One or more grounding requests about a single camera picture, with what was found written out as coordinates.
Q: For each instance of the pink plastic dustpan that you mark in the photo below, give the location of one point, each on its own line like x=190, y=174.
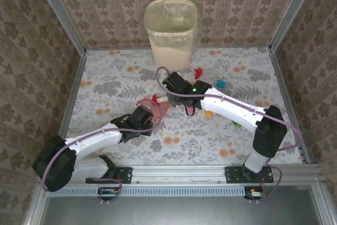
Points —
x=162, y=113

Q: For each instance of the grey metal sheet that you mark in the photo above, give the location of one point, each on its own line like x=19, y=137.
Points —
x=184, y=211

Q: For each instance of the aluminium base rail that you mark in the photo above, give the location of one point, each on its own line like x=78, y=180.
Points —
x=179, y=175

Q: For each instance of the cream brush with grey bristles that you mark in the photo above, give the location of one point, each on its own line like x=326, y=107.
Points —
x=163, y=99

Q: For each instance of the small red paper scrap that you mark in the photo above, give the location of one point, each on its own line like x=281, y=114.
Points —
x=155, y=99

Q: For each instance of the blue paper scrap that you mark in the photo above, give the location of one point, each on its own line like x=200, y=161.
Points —
x=220, y=84

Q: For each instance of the clear plastic bin liner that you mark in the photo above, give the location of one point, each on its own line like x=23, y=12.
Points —
x=168, y=19

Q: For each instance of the small circuit board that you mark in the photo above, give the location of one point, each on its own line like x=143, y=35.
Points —
x=256, y=194
x=108, y=192

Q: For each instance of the aluminium frame post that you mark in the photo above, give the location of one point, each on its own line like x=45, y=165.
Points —
x=60, y=11
x=293, y=11

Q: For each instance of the large red crumpled paper scrap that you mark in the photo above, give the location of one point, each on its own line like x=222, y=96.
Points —
x=198, y=72

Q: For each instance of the green paper scrap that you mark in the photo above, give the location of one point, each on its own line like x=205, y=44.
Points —
x=236, y=124

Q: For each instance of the aluminium side rail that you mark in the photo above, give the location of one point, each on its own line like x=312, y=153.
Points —
x=289, y=103
x=73, y=93

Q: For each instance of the cream ribbed trash bin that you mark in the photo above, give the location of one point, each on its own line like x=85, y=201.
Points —
x=171, y=56

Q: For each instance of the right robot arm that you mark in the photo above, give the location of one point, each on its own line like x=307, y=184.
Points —
x=231, y=109

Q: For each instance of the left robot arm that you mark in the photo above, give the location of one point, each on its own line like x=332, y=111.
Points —
x=92, y=140

